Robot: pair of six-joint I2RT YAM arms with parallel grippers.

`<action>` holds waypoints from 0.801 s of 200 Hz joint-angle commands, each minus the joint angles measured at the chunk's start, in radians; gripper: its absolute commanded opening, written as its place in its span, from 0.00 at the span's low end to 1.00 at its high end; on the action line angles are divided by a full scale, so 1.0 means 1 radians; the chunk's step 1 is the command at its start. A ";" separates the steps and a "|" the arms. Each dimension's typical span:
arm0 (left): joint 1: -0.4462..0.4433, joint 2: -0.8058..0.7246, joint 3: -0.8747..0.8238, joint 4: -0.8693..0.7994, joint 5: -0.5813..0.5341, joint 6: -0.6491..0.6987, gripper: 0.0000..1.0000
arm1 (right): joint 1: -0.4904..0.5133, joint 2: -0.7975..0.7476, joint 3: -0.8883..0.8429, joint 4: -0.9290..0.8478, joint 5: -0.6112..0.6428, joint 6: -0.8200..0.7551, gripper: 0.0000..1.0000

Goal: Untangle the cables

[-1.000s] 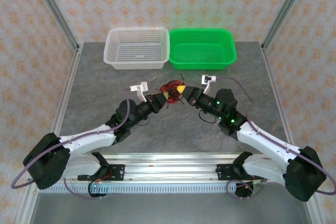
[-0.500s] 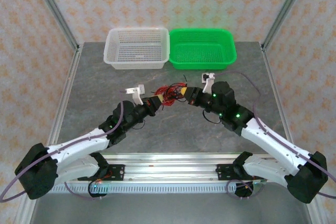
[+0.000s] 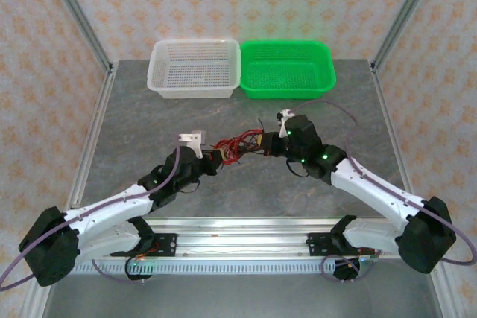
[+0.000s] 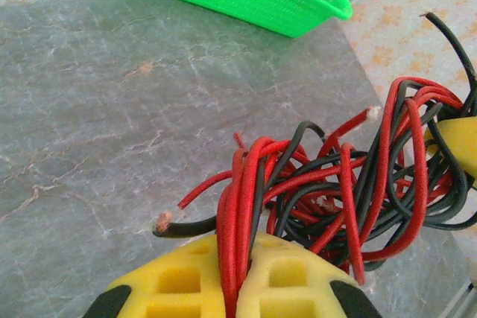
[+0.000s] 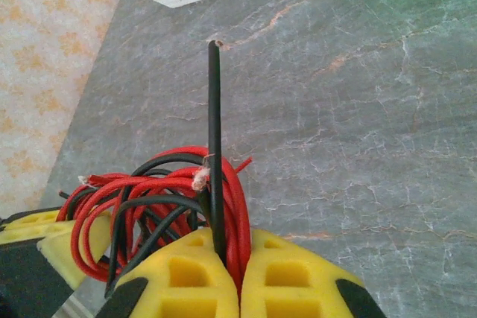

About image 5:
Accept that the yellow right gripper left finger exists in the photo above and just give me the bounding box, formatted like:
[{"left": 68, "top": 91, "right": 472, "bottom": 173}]
[{"left": 95, "top": 227, "right": 239, "bottom": 318}]

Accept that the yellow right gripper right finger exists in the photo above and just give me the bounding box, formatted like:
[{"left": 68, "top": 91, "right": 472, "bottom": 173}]
[{"left": 240, "top": 229, "right": 388, "bottom": 318}]

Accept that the red cable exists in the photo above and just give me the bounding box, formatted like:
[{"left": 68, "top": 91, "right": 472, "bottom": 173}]
[
  {"left": 55, "top": 171, "right": 135, "bottom": 222},
  {"left": 70, "top": 167, "right": 212, "bottom": 284},
  {"left": 147, "top": 145, "right": 251, "bottom": 287},
  {"left": 233, "top": 156, "right": 254, "bottom": 174}
]

